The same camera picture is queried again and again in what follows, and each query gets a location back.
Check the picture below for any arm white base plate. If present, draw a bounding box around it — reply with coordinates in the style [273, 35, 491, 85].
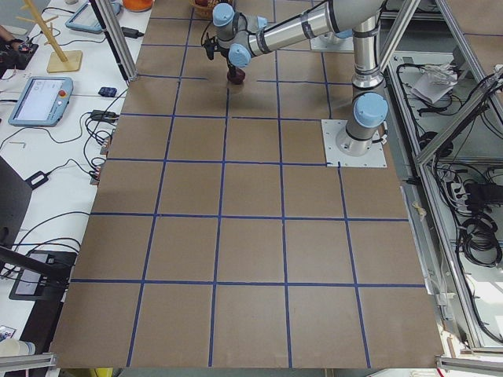
[310, 33, 354, 53]
[321, 119, 387, 168]

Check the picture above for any woven wicker basket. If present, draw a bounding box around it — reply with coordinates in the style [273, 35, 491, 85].
[189, 0, 220, 20]

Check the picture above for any dark red apple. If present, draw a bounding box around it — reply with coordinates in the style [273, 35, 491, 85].
[227, 68, 246, 85]

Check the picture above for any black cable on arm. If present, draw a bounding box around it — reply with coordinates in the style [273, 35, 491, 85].
[200, 23, 221, 60]

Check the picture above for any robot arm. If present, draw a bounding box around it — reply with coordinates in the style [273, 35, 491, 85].
[201, 1, 388, 156]

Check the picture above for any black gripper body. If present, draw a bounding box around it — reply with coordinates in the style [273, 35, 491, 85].
[226, 60, 239, 79]

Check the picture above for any blue teach pendant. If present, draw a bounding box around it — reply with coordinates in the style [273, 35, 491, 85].
[65, 2, 102, 34]
[8, 76, 74, 127]

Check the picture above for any black laptop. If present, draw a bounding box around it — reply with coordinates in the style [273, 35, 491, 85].
[0, 156, 78, 302]

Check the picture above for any wooden stand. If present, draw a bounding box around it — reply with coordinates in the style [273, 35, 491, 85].
[21, 0, 83, 74]

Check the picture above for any black power brick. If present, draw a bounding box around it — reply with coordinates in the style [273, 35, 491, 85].
[121, 27, 145, 39]

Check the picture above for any small blue black device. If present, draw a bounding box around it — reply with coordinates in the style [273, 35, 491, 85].
[98, 86, 117, 97]

